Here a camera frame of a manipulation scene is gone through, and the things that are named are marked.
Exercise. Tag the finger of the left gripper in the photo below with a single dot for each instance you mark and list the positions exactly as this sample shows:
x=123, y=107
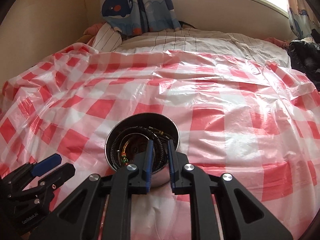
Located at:
x=55, y=177
x=23, y=175

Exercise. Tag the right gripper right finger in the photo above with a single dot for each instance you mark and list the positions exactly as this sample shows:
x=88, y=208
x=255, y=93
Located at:
x=221, y=207

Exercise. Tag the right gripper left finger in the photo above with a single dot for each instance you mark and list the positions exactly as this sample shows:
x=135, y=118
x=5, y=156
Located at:
x=100, y=207

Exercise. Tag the red white checkered plastic sheet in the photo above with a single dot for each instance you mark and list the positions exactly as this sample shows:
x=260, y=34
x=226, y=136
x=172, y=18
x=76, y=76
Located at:
x=257, y=121

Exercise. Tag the round silver metal tin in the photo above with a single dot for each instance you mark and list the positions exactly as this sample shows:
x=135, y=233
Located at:
x=130, y=137

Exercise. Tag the pink pillow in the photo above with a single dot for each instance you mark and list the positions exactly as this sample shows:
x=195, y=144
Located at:
x=89, y=34

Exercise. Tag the black jacket pile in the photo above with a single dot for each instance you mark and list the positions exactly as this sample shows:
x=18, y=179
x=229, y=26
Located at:
x=304, y=56

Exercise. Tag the tree pattern curtain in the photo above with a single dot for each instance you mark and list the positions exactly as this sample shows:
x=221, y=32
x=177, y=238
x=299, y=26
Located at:
x=301, y=18

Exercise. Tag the blue whale curtain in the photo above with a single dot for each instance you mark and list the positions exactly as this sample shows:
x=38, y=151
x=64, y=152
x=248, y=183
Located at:
x=135, y=17

